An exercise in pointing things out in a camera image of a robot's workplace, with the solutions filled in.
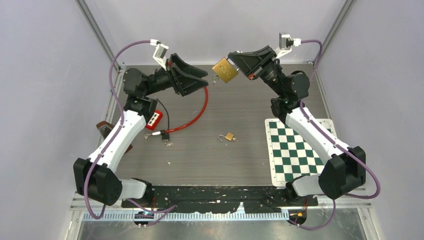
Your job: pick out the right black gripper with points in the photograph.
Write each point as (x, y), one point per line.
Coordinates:
(246, 62)

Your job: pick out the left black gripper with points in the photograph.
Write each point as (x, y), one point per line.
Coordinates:
(189, 88)

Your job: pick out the large brass padlock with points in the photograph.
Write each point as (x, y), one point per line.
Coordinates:
(224, 71)

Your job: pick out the black cable padlock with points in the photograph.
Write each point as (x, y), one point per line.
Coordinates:
(165, 137)

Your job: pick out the small brass padlock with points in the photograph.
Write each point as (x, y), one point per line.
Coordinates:
(229, 136)

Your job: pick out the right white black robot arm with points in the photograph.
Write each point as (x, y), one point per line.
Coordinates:
(344, 166)

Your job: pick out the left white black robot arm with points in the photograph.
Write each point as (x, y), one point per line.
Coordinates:
(95, 176)

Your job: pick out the red combination lock box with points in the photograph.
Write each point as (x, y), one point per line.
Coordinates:
(154, 120)

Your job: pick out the brown wooden metronome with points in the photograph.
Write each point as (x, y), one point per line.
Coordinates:
(104, 128)

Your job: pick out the green white checkered mat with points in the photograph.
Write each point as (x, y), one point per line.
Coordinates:
(290, 156)

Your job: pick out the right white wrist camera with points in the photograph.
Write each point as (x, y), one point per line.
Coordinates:
(285, 44)

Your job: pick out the red cable lock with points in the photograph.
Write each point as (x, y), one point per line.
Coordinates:
(186, 125)

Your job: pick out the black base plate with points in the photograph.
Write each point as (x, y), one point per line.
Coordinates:
(218, 199)

